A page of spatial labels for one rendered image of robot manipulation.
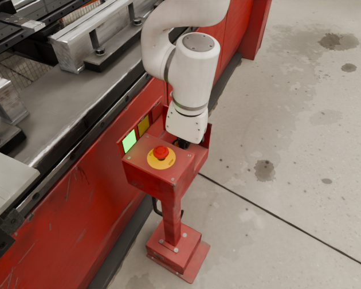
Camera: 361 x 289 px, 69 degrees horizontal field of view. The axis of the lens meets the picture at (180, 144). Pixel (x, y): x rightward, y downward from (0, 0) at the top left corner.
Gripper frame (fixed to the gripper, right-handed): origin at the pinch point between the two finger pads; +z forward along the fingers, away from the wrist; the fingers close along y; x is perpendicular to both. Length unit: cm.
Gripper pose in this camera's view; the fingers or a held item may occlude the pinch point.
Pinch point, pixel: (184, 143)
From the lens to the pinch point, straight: 74.7
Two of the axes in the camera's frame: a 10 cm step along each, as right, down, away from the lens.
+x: 4.5, -7.0, 5.6
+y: 8.9, 4.0, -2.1
